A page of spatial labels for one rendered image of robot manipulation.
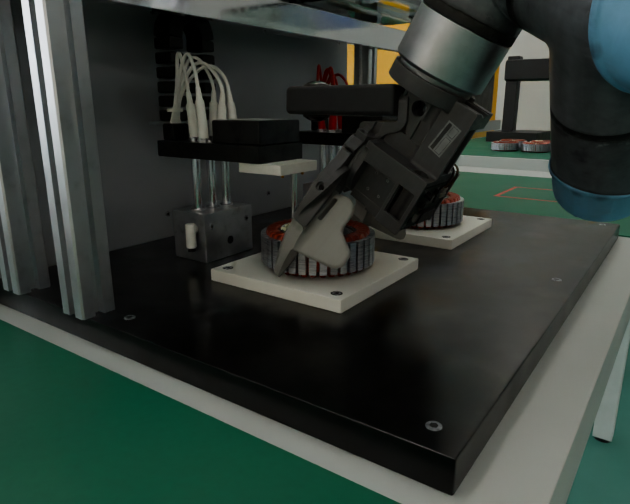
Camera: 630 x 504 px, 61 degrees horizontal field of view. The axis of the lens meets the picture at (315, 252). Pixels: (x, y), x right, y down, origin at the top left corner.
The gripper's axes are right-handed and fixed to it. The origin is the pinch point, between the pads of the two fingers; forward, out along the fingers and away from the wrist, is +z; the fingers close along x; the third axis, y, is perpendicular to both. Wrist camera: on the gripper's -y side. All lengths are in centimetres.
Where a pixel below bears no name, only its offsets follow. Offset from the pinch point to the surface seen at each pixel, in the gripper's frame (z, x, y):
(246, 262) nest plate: 3.8, -3.9, -4.4
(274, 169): -6.0, -3.0, -6.4
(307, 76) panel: -3.8, 32.9, -30.6
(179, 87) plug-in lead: -5.5, -1.4, -22.5
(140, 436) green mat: 0.8, -25.8, 7.1
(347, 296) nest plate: -2.9, -6.4, 7.3
